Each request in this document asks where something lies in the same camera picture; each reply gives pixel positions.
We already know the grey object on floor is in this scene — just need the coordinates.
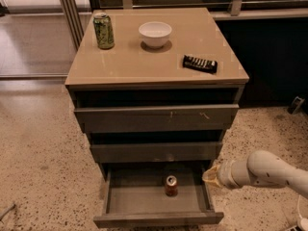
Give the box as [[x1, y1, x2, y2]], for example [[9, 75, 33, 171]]
[[0, 203, 15, 221]]

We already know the grey floor door stop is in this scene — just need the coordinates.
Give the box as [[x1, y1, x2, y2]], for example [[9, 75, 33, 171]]
[[287, 96, 305, 115]]

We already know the white bowl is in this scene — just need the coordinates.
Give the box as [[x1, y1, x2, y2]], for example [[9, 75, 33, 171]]
[[139, 21, 172, 48]]

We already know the grey open bottom drawer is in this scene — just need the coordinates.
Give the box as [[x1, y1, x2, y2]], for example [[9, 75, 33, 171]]
[[93, 162, 224, 228]]

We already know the red coke can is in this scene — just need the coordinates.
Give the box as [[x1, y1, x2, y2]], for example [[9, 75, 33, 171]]
[[165, 175, 178, 196]]

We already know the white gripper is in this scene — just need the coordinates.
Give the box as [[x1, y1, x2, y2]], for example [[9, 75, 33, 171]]
[[202, 160, 249, 190]]

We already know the grey top drawer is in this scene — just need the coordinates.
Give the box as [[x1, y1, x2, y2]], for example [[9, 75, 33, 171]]
[[74, 104, 239, 133]]

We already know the metal window frame post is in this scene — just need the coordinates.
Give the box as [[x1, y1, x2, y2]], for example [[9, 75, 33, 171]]
[[60, 0, 84, 50]]

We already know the grey drawer cabinet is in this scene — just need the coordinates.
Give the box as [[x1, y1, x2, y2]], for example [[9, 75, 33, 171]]
[[64, 7, 250, 178]]

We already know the green soda can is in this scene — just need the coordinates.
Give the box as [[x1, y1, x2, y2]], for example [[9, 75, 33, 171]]
[[93, 13, 115, 49]]

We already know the white cable on floor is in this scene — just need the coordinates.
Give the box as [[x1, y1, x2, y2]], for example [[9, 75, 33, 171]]
[[295, 194, 308, 231]]

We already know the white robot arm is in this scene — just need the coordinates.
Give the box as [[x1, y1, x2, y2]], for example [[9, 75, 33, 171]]
[[202, 150, 308, 198]]

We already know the grey middle drawer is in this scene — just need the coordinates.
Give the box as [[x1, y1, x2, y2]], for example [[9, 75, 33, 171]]
[[90, 141, 222, 163]]

